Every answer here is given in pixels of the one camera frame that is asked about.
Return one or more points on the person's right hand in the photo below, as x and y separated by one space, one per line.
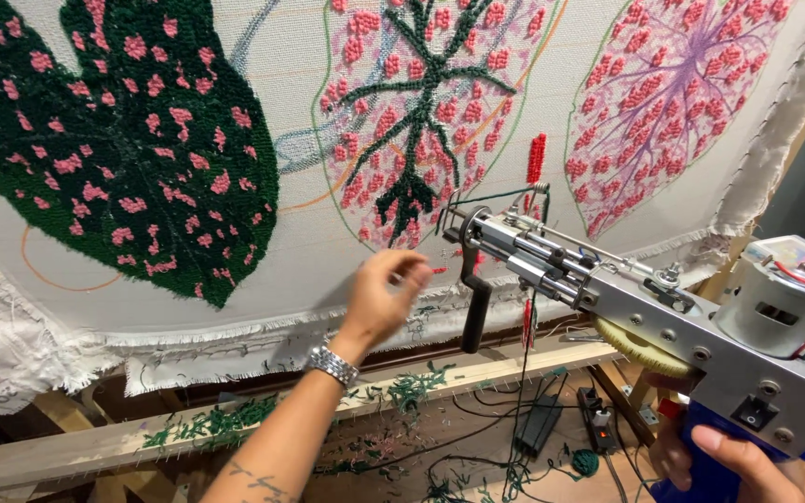
745 464

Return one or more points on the person's left hand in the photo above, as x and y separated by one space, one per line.
378 300

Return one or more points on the person's left fingers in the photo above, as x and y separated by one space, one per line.
406 272

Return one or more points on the silver and blue tufting gun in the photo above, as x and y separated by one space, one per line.
654 314

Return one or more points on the silver metal wristwatch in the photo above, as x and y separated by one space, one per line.
332 365

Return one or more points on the tufting cloth with leaf designs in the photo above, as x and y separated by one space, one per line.
291 209

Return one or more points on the green yarn strand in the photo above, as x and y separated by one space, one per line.
523 391

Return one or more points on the black power adapter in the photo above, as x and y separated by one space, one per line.
539 425

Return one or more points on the heap of green yarn scraps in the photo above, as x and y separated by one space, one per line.
235 419

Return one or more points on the black power strip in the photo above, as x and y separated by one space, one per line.
597 419

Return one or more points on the green yarn ball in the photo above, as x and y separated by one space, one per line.
585 462

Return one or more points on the wooden tufting frame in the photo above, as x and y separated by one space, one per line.
81 447

